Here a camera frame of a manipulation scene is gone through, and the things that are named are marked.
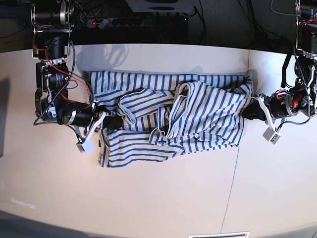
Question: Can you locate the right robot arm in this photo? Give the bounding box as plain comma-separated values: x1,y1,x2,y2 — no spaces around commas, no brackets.
31,0,123,130

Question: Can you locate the blue white striped T-shirt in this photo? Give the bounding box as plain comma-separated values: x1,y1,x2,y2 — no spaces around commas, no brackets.
89,71,253,168

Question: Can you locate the black power strip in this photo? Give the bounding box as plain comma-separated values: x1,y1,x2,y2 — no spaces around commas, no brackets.
82,15,188,29

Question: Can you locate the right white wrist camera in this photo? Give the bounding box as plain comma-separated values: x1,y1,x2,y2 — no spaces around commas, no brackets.
76,112,109,153

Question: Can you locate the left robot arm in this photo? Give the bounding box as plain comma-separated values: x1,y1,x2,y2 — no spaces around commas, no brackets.
242,0,317,121

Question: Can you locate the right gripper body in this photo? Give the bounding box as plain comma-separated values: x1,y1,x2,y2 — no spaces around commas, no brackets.
56,103,109,128

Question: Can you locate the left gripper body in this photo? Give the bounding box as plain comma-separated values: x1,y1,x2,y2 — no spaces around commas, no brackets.
257,90,317,123

